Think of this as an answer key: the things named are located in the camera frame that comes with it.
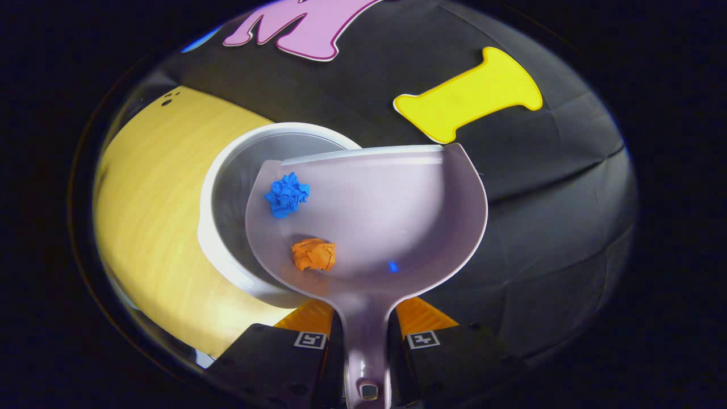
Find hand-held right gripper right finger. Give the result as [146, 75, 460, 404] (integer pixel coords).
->
[388, 295, 527, 409]

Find pale pink dustpan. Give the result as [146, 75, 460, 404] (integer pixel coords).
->
[245, 143, 489, 409]

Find grey ribbed garbage bin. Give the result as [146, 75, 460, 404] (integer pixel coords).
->
[197, 122, 363, 309]

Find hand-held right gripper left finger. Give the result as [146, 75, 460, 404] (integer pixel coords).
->
[207, 298, 345, 409]

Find orange paper ball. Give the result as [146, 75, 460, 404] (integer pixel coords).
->
[291, 238, 337, 272]

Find black backdrop cloth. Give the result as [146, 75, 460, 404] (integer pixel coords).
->
[114, 0, 640, 364]

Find blue paper ball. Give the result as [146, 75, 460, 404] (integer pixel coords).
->
[264, 172, 311, 219]

